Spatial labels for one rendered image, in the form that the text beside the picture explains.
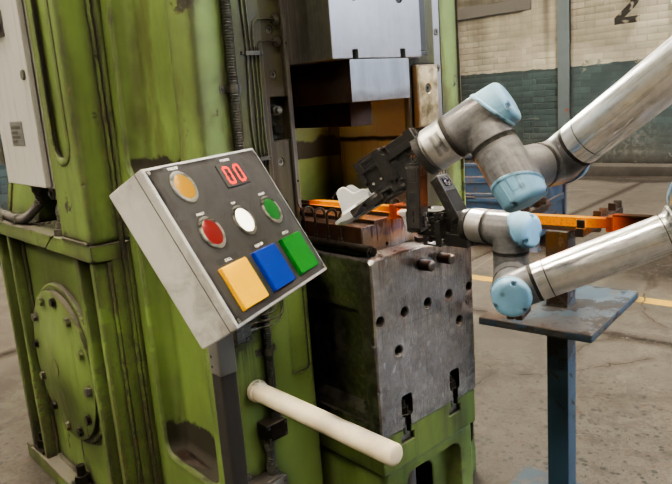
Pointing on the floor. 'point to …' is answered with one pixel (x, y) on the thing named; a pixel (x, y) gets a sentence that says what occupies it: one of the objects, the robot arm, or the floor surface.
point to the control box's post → (228, 410)
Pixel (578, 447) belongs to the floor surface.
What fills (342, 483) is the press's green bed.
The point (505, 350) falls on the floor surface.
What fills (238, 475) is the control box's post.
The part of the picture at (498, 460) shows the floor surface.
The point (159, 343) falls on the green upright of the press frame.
